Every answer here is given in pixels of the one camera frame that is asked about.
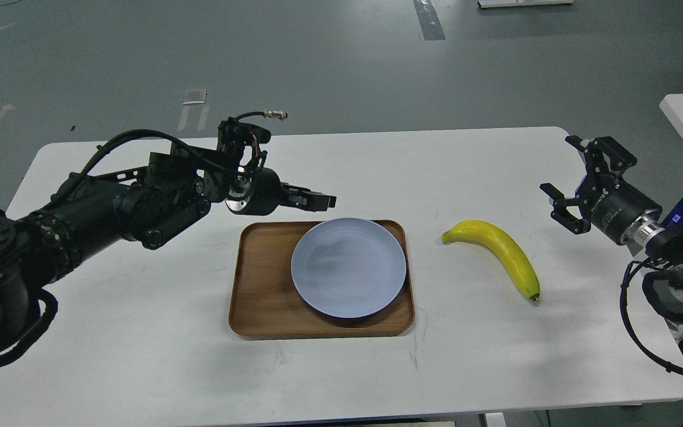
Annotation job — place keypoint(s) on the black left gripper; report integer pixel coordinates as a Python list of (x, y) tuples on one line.
[(269, 193)]

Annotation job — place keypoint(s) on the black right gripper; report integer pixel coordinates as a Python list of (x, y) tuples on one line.
[(614, 208)]

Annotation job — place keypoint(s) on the light blue plate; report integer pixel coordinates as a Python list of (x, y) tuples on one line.
[(348, 268)]

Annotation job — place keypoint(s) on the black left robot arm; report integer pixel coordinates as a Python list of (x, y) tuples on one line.
[(141, 185)]

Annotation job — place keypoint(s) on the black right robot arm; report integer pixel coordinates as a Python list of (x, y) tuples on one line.
[(662, 285)]

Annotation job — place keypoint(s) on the yellow banana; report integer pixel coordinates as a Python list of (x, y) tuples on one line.
[(512, 257)]

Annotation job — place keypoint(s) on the brown wooden tray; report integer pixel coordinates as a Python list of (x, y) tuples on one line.
[(265, 304)]

